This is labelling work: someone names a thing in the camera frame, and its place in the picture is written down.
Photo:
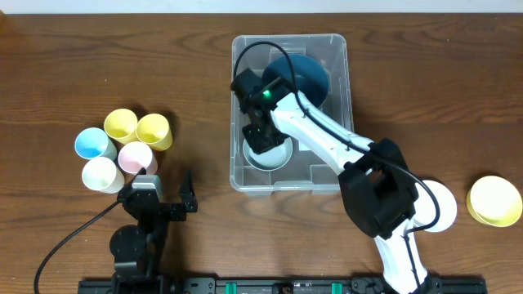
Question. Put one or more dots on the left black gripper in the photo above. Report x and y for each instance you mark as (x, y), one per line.
(164, 208)

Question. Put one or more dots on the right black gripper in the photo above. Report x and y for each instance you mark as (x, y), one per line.
(262, 139)

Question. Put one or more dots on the light grey bowl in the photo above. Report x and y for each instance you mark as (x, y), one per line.
(271, 160)

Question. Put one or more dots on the dark blue bowl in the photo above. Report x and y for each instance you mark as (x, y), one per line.
(311, 78)

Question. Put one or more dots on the white bowl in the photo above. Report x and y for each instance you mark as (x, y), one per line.
(425, 210)

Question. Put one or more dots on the yellow bowl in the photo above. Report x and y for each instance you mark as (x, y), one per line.
(494, 201)

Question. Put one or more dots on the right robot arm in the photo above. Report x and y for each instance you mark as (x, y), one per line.
(377, 188)

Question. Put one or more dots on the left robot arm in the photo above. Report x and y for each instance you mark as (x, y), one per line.
(137, 249)

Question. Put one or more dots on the clear plastic storage bin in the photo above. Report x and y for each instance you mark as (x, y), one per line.
(304, 170)

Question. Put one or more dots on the pink cup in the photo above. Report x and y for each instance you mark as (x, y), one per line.
(137, 155)

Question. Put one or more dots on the yellow cup right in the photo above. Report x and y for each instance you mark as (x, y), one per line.
(154, 130)

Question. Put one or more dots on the yellow cup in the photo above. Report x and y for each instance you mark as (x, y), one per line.
(120, 125)
(154, 130)

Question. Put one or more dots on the cream white cup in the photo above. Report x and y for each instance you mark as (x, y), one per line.
(102, 175)

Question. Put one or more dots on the yellow cup left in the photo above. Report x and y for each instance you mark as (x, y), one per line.
(120, 125)

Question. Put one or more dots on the light blue cup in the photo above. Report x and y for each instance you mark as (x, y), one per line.
(93, 143)

